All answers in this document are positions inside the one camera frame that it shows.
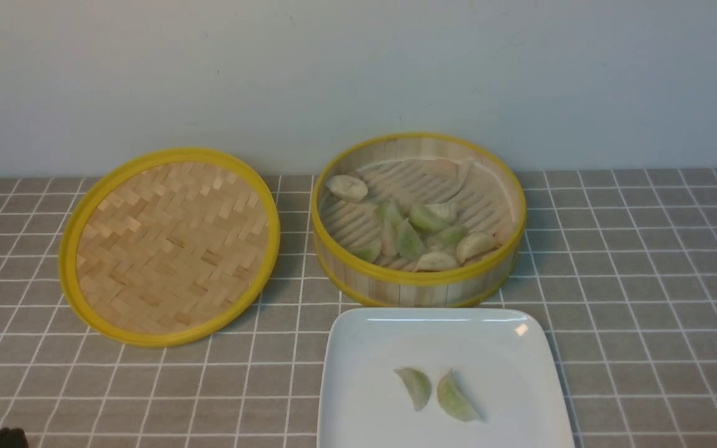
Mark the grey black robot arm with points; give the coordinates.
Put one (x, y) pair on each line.
(13, 438)

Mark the white square plate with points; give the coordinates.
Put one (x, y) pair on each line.
(501, 360)

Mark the green dumpling on plate left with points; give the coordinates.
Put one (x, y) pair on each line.
(417, 385)

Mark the green dumpling on plate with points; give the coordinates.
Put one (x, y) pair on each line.
(417, 385)
(453, 401)

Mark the green dumpling on plate right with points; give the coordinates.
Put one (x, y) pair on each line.
(453, 401)

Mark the white dumpling back left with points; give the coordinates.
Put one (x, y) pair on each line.
(347, 188)

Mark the green dumpling centre steamer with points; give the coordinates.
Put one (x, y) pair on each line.
(409, 244)

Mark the bamboo steamer basket yellow rim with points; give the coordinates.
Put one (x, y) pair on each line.
(425, 168)

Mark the green dumpling upper centre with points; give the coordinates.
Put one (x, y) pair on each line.
(421, 217)

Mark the white dumpling front steamer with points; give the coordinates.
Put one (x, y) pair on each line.
(437, 261)

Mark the white dumpling steamer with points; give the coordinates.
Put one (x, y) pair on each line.
(437, 261)
(474, 244)

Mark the white dumpling right steamer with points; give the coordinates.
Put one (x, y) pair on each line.
(474, 244)

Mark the bamboo steamer lid yellow rim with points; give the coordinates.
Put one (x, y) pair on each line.
(170, 247)

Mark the grey checked tablecloth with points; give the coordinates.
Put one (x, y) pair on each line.
(618, 266)

